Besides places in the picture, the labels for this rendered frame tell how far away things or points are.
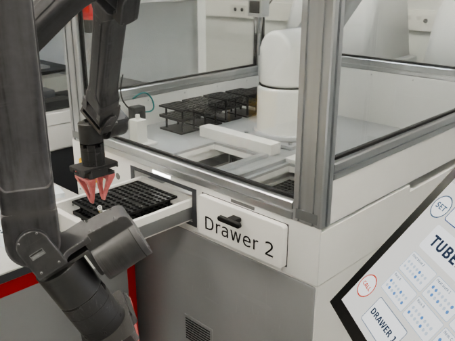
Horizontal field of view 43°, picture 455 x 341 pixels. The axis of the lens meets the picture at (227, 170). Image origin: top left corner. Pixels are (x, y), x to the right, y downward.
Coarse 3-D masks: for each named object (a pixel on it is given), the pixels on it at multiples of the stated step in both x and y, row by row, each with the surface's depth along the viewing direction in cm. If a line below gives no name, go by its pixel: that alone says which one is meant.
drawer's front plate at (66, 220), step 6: (60, 210) 141; (60, 216) 139; (66, 216) 138; (72, 216) 138; (60, 222) 140; (66, 222) 138; (72, 222) 135; (78, 222) 134; (60, 228) 141; (66, 228) 138; (90, 264) 134
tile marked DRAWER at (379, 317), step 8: (376, 304) 87; (384, 304) 86; (368, 312) 87; (376, 312) 86; (384, 312) 85; (392, 312) 83; (368, 320) 86; (376, 320) 85; (384, 320) 84; (392, 320) 82; (368, 328) 85; (376, 328) 84; (384, 328) 83; (392, 328) 81; (400, 328) 80; (376, 336) 83; (384, 336) 82; (392, 336) 81; (400, 336) 79
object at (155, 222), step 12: (132, 180) 171; (144, 180) 172; (96, 192) 162; (180, 192) 162; (60, 204) 155; (72, 204) 157; (180, 204) 154; (144, 216) 146; (156, 216) 148; (168, 216) 151; (180, 216) 154; (144, 228) 146; (156, 228) 149; (168, 228) 152
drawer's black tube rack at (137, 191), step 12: (108, 192) 160; (120, 192) 160; (132, 192) 160; (144, 192) 160; (156, 192) 160; (168, 192) 160; (96, 204) 152; (108, 204) 152; (120, 204) 153; (132, 204) 152; (144, 204) 153; (156, 204) 153; (168, 204) 158; (84, 216) 152; (132, 216) 152
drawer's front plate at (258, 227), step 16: (208, 208) 149; (224, 208) 145; (240, 208) 142; (208, 224) 151; (224, 224) 146; (256, 224) 138; (272, 224) 134; (224, 240) 148; (240, 240) 144; (272, 240) 136; (256, 256) 141
